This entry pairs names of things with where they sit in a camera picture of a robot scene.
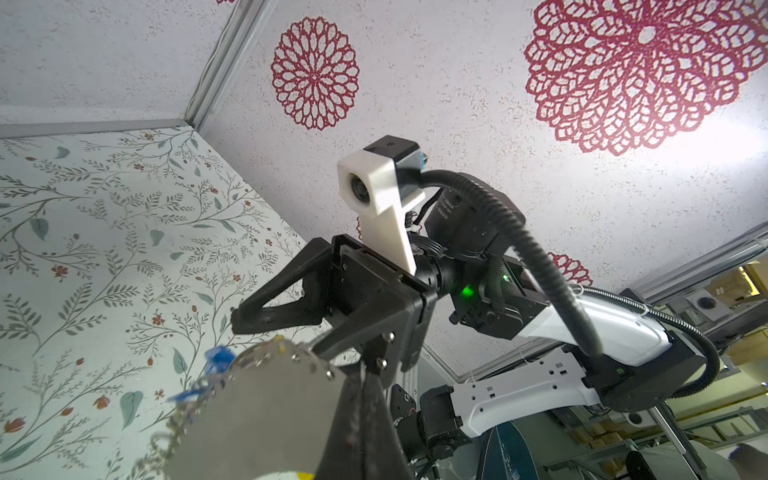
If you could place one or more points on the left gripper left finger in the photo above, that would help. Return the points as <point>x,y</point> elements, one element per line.
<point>343,454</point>

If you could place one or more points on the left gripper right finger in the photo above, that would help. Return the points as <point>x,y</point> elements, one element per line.
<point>381,453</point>

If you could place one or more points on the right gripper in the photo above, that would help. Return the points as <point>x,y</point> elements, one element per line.
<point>373,306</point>

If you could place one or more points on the blue key tag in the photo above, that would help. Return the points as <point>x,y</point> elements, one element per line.
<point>218,361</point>

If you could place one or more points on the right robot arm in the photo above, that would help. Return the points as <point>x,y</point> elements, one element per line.
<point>610,350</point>

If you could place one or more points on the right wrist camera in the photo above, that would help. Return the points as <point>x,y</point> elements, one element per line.
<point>381,184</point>

